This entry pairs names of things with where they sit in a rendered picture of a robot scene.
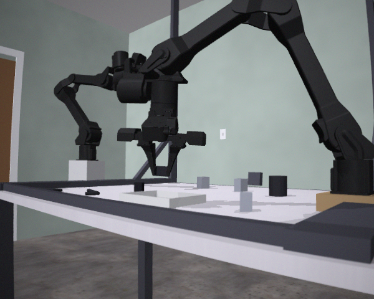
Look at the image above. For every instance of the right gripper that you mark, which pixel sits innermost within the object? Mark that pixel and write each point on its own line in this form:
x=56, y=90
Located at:
x=128, y=68

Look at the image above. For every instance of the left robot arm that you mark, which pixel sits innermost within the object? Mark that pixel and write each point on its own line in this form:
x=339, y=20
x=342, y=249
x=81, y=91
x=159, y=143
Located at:
x=337, y=129

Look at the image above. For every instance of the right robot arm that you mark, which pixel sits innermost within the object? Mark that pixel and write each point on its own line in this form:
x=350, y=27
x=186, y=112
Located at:
x=89, y=131

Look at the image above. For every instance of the black cylinder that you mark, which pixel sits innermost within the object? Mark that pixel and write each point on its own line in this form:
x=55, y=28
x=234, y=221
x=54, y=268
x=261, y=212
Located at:
x=278, y=186

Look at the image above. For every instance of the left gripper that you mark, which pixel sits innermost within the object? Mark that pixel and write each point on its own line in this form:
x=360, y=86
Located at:
x=179, y=140

